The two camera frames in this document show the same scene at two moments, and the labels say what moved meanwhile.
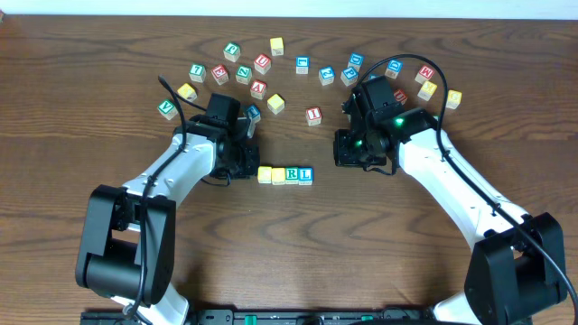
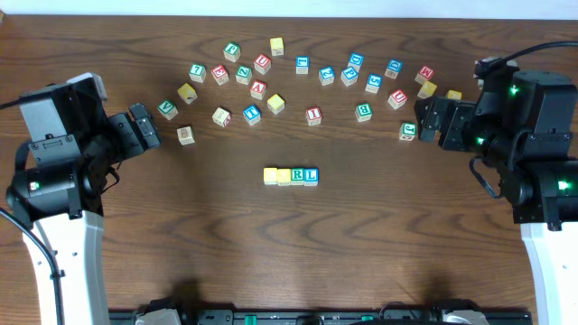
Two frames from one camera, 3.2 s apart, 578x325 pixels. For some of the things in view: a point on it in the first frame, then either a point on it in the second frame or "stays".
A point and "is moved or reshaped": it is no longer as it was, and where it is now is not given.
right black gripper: (342, 147) to (435, 116)
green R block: (292, 175) is moved or reshaped
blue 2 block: (326, 75) stays
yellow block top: (277, 46) stays
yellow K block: (188, 92) stays
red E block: (219, 73) stays
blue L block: (305, 175) is moved or reshaped
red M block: (424, 74) stays
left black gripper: (248, 161) to (142, 126)
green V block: (168, 109) stays
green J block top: (231, 51) stays
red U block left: (262, 63) stays
